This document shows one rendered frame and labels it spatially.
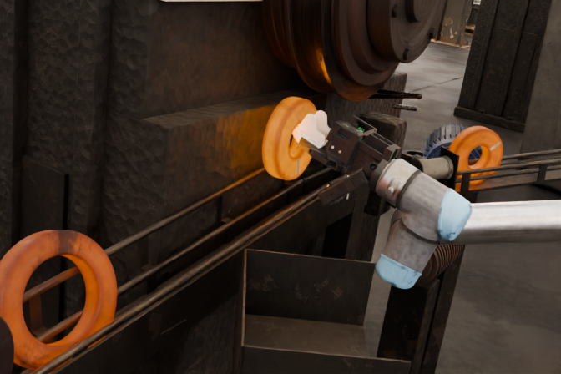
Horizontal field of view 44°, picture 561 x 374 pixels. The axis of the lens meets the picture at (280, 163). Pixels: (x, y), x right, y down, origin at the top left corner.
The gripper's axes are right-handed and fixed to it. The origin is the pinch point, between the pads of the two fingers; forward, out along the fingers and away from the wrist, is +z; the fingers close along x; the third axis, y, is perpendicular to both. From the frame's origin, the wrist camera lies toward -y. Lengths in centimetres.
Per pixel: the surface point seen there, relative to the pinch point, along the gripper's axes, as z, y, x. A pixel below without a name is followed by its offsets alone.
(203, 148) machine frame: 5.4, -3.2, 18.6
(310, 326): -26.0, -16.8, 22.0
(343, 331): -30.4, -15.7, 19.3
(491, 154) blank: -23, -9, -69
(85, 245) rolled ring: 0.4, -9.5, 46.9
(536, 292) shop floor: -50, -77, -155
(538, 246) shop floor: -39, -81, -204
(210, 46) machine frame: 14.8, 10.6, 12.0
